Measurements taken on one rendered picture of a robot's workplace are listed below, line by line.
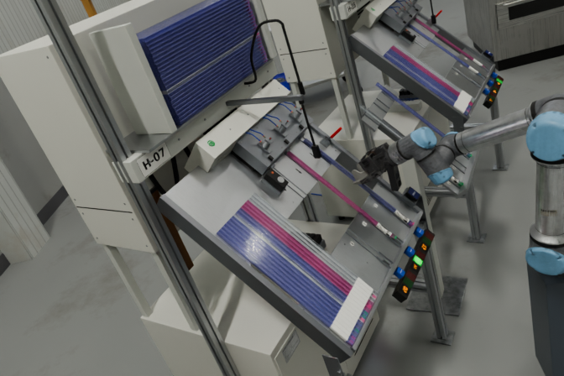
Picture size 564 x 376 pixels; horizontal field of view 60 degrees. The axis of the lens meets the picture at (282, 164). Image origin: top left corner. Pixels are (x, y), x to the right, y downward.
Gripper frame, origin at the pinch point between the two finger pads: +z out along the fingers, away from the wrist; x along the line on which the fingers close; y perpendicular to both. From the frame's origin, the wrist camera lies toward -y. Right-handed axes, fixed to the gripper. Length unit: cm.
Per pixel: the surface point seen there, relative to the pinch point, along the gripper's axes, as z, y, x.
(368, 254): -3.4, -16.4, 24.5
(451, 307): 31, -86, -29
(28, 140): 347, 166, -83
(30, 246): 321, 83, -9
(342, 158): 4.8, 8.8, -8.0
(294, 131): 2.3, 29.9, 6.1
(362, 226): -1.8, -9.9, 15.8
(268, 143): -0.4, 33.4, 23.0
